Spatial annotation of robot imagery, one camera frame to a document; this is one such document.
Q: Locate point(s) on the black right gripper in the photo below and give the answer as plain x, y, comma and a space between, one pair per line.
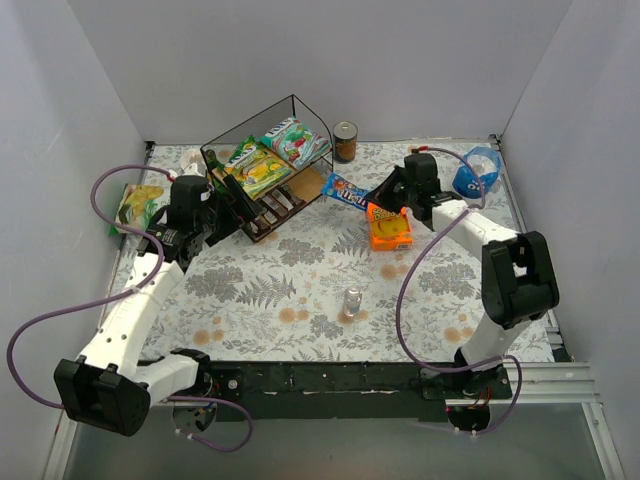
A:
393, 189

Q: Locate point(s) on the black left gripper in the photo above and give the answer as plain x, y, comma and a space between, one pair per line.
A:
223, 220

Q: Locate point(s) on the brown chocolate bar wrapper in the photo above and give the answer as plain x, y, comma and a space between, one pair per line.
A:
276, 212

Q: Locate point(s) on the brown purple chocolate bar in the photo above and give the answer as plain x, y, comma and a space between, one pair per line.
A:
257, 224

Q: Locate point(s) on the green Fox's candy bag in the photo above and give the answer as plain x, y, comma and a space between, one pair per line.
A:
256, 167

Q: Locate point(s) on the purple M&M's candy bag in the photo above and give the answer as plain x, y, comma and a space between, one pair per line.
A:
291, 196

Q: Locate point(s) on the blue M&M's candy bag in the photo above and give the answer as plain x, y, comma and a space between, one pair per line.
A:
337, 187

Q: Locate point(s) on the teal Fox's candy bag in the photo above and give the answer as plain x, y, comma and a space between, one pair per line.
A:
295, 143

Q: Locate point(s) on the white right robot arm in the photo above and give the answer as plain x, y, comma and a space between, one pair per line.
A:
518, 283

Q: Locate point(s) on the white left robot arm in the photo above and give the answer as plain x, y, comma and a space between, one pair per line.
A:
106, 386

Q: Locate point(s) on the orange Scrub Daddy box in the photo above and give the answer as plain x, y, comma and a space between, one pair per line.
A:
389, 231

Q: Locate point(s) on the green glass bottle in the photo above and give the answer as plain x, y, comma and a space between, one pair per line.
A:
213, 164

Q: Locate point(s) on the dark cup with white lid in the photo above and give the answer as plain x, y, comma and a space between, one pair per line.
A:
192, 163

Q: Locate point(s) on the food tin can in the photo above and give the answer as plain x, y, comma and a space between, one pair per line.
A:
344, 141

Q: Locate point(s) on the blue M&M's character bag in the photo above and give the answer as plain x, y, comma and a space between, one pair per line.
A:
479, 171

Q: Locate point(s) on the green cassava chips bag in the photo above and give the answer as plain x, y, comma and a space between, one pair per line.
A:
139, 204

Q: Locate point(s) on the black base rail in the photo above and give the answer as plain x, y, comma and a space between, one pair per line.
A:
336, 390

